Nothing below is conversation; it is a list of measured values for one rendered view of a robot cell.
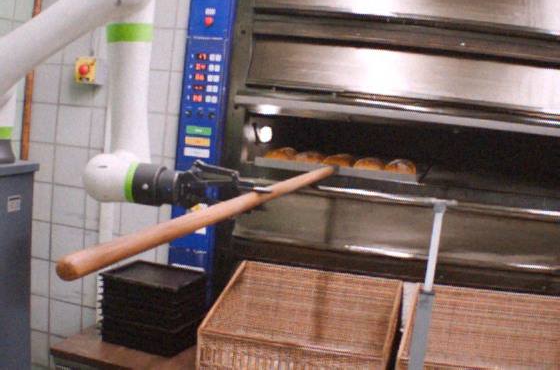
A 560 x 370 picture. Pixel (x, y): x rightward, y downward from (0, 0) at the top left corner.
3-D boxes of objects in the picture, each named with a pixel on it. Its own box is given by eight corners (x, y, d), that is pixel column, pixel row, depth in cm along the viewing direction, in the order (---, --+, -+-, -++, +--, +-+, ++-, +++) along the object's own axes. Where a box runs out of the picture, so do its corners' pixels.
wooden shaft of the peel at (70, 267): (74, 285, 81) (74, 259, 80) (51, 281, 81) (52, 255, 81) (333, 175, 247) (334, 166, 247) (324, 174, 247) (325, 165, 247)
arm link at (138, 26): (103, -34, 169) (154, -36, 170) (109, -26, 181) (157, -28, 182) (101, 42, 170) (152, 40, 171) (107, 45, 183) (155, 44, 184)
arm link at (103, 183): (72, 202, 164) (75, 153, 163) (97, 195, 176) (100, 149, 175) (128, 211, 161) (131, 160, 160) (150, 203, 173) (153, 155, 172)
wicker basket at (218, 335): (236, 333, 265) (242, 258, 263) (394, 355, 252) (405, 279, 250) (191, 375, 217) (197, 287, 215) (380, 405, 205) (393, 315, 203)
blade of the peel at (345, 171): (415, 183, 249) (416, 174, 249) (254, 165, 262) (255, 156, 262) (420, 175, 284) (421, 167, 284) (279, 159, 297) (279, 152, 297)
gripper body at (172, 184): (171, 166, 167) (211, 170, 165) (168, 204, 168) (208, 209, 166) (159, 168, 160) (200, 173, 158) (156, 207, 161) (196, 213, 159)
